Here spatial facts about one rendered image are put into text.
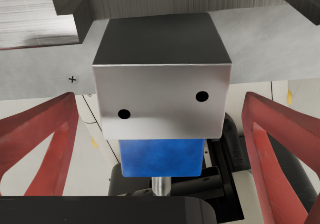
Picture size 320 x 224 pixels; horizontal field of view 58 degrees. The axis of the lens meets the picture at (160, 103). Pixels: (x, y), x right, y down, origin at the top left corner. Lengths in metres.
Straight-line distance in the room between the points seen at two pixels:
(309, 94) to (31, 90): 1.18
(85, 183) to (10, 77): 1.37
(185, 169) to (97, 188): 1.41
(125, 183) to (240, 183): 0.50
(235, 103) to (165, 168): 0.70
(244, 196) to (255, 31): 0.28
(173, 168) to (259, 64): 0.08
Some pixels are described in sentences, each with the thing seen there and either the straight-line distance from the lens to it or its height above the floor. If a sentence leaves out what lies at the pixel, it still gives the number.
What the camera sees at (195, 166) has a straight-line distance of 0.15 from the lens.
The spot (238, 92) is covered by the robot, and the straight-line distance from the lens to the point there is 0.83.
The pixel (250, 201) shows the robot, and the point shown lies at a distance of 0.40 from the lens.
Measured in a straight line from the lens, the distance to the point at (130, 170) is 0.16.
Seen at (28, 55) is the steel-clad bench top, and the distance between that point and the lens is 0.17.
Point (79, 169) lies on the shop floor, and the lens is 1.47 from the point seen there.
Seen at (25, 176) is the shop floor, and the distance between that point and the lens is 1.59.
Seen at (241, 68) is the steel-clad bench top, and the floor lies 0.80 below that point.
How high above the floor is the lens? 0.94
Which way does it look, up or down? 54 degrees down
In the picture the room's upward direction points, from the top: 179 degrees clockwise
